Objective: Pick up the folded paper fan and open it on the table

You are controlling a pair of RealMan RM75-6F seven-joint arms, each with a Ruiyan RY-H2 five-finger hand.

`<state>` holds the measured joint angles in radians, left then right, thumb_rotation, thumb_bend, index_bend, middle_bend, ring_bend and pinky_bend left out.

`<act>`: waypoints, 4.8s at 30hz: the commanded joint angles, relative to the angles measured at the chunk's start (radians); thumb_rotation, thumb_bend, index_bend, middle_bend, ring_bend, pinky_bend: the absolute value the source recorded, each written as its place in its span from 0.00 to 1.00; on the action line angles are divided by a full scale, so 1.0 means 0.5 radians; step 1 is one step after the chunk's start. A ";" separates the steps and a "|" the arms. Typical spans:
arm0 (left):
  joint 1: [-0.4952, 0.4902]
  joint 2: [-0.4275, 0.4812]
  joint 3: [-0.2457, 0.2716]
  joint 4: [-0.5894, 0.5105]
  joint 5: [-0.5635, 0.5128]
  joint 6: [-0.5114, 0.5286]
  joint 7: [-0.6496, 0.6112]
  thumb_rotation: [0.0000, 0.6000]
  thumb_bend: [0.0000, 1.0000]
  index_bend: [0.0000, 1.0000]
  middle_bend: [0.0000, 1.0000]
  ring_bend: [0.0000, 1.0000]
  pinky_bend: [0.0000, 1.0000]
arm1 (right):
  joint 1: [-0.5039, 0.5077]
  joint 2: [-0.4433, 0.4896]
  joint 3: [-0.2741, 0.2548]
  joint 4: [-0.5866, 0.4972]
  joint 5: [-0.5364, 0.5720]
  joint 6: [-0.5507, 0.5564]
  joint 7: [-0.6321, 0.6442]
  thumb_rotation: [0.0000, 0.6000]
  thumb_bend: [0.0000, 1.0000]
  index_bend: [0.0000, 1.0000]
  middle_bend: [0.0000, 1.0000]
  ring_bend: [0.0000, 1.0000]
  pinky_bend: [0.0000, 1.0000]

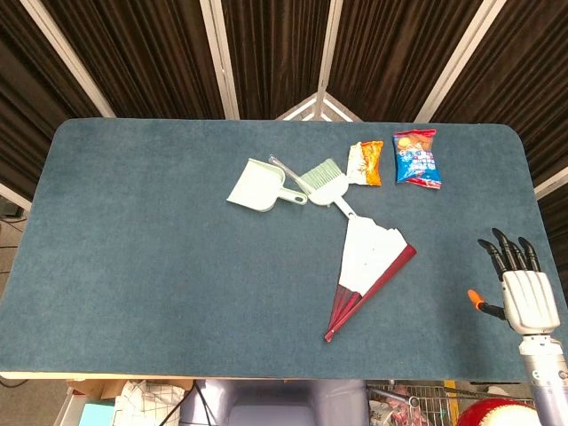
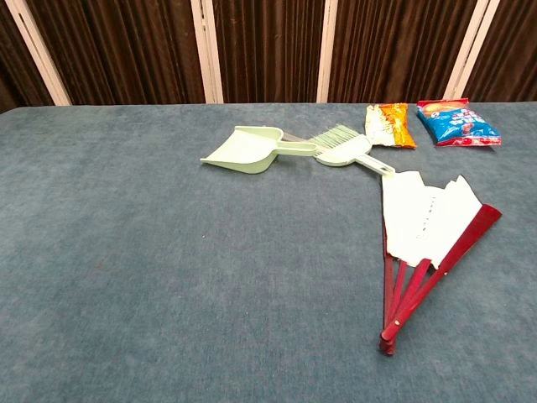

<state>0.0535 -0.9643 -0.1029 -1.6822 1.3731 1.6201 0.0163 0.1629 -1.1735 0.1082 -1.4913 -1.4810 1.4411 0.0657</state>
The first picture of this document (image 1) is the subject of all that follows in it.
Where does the teal box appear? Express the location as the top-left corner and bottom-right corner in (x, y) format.
(79, 401), (117, 426)

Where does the orange white snack bag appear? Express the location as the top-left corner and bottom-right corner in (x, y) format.
(346, 140), (384, 187)

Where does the red white ball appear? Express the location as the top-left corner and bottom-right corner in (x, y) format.
(455, 397), (539, 426)

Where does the metal wire basket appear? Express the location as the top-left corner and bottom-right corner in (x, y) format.
(366, 381), (538, 426)

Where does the pale green hand brush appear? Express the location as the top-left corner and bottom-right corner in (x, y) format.
(297, 158), (359, 220)

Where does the dark brown pleated curtain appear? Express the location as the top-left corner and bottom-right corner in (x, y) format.
(42, 0), (225, 120)
(0, 0), (101, 199)
(432, 0), (568, 187)
(330, 0), (485, 123)
(221, 0), (332, 121)

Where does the white checked cloth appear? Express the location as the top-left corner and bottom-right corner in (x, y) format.
(114, 380), (187, 426)

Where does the red ribbed paper folding fan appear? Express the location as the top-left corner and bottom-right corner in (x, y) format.
(323, 216), (418, 343)

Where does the blue red snack bag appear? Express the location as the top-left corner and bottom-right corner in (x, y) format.
(391, 129), (444, 191)

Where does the purple grey robot base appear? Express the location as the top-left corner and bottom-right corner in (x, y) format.
(179, 379), (370, 426)

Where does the pale green plastic dustpan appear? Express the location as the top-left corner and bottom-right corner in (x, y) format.
(225, 158), (308, 215)

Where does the blue felt table cover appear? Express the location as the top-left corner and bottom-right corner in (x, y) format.
(0, 117), (568, 385)

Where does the white screen frame post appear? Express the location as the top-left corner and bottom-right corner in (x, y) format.
(199, 0), (241, 120)
(274, 0), (364, 122)
(534, 166), (568, 199)
(414, 0), (508, 123)
(20, 0), (117, 119)
(0, 181), (32, 212)

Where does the brown cardboard box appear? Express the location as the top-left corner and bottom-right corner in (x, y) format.
(66, 379), (130, 400)

